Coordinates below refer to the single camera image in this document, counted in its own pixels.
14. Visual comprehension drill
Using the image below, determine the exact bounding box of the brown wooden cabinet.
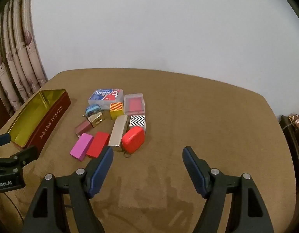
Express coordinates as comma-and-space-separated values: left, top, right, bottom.
0, 73, 14, 136

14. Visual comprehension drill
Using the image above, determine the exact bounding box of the brown flowered cloth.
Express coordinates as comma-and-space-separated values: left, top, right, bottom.
288, 114, 299, 130

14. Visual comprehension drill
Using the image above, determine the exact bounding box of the yellow red striped wooden block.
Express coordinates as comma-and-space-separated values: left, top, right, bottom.
109, 102, 124, 120

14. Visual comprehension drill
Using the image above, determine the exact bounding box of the silver ribbed metal case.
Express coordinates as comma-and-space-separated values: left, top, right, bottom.
108, 115, 129, 152

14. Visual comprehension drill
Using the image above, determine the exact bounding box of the black white zigzag block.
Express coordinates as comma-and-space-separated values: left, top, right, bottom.
129, 115, 146, 135

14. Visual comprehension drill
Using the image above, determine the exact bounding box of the blue dotted keychain pouch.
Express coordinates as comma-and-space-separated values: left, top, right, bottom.
85, 104, 101, 117

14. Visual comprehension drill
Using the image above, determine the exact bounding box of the beige patterned curtain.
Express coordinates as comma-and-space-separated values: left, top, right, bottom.
0, 0, 49, 117

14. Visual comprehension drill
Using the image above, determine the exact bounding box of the black cable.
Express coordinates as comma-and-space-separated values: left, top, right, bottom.
4, 192, 27, 225

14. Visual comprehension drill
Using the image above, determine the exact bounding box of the dark wooden furniture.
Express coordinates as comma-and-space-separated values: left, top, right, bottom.
278, 115, 299, 192

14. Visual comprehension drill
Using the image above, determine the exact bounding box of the clear plastic box blue label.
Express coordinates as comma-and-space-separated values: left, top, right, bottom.
88, 89, 124, 110

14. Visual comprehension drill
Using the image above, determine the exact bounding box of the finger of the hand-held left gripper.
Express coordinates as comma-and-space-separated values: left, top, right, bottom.
0, 146, 38, 169
0, 133, 12, 148

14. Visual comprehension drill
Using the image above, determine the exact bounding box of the red tin box gold inside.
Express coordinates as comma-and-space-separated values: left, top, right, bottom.
0, 89, 71, 150

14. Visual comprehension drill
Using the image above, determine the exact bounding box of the red tape measure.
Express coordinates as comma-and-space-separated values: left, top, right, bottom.
121, 126, 145, 158

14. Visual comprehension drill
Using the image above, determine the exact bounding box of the gold metal lighter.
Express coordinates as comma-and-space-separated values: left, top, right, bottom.
87, 112, 105, 128

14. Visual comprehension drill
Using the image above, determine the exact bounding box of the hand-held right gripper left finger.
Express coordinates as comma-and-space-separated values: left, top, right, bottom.
22, 146, 114, 233

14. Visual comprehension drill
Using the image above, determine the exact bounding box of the pink wooden block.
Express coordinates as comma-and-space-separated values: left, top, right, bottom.
70, 133, 94, 162

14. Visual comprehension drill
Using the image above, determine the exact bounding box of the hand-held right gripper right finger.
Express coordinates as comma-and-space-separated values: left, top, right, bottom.
182, 146, 275, 233

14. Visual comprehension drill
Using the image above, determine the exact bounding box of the clear plastic box red insert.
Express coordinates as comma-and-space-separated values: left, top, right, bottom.
123, 93, 146, 116

